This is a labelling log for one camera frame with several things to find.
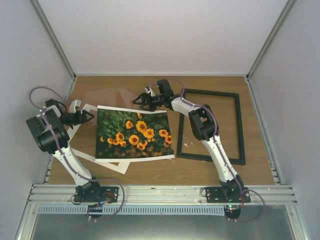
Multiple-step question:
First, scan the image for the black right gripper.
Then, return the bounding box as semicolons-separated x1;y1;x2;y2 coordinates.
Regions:
133;94;165;113

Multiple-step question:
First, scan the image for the clear acrylic sheet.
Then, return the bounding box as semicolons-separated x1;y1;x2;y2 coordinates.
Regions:
82;88;139;110

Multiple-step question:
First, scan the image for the sunflower photo print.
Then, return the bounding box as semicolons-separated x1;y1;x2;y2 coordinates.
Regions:
95;105;175;163

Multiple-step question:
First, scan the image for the black picture frame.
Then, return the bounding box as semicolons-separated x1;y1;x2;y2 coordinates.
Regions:
176;88;246;166

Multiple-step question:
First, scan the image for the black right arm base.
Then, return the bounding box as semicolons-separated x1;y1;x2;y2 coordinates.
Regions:
200;186;251;204

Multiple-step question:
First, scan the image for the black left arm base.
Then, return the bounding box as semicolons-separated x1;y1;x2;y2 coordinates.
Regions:
70;185;119;205

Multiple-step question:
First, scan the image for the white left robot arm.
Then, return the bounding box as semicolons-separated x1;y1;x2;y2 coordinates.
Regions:
26;99;103;202

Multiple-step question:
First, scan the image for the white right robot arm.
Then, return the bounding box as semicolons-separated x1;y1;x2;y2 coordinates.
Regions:
132;79;244;203

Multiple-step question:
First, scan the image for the white photo mat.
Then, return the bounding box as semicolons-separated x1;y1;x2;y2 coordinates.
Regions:
67;119;130;175

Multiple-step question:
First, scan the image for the brown backing board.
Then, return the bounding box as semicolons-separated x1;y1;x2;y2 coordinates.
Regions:
68;85;141;110

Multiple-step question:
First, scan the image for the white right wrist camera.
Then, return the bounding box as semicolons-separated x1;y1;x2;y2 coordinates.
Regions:
144;86;155;97

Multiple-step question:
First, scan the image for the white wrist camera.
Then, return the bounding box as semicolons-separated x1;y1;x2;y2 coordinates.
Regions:
144;86;155;97
68;99;82;114

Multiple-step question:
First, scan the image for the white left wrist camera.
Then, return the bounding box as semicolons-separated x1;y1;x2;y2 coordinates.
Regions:
68;99;82;114

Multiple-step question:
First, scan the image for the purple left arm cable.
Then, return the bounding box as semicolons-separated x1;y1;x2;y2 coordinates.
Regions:
29;86;126;222

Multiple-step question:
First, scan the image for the aluminium enclosure frame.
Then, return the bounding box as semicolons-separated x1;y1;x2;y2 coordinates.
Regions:
14;0;320;240

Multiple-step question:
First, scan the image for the aluminium mounting rail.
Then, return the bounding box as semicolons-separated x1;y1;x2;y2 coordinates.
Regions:
27;184;298;206

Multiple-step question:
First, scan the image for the grey slotted cable duct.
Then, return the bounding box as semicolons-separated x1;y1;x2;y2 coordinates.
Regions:
38;204;225;216

